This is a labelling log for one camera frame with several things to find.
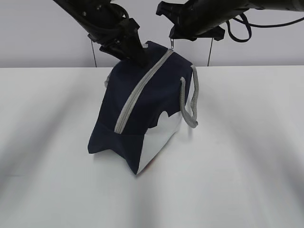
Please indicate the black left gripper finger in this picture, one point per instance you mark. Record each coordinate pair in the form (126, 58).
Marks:
(123, 52)
(139, 52)

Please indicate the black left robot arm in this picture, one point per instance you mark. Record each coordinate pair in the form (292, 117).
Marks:
(80, 9)

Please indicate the navy insulated lunch bag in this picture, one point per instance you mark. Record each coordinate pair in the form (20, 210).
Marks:
(143, 107)

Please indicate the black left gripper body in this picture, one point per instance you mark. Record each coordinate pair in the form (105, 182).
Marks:
(106, 33)

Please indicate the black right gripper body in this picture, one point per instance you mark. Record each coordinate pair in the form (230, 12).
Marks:
(193, 19)

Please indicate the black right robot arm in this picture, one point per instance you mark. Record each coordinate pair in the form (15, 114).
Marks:
(233, 8)

